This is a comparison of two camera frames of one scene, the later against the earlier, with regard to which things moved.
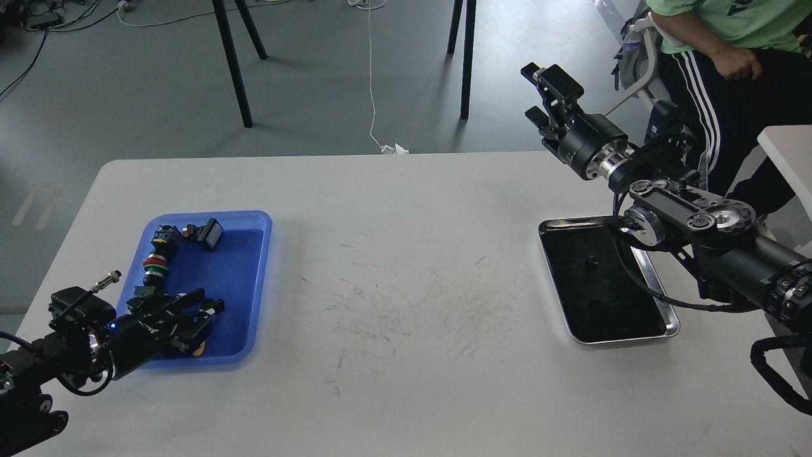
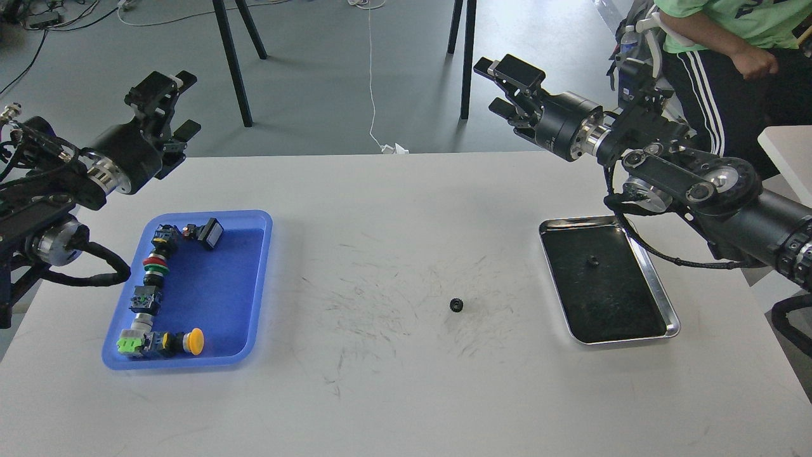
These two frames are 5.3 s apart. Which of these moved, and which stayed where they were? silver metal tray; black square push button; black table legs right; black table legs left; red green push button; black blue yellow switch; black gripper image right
Moved: black gripper image right
Stayed: black square push button; silver metal tray; black blue yellow switch; red green push button; black table legs left; black table legs right
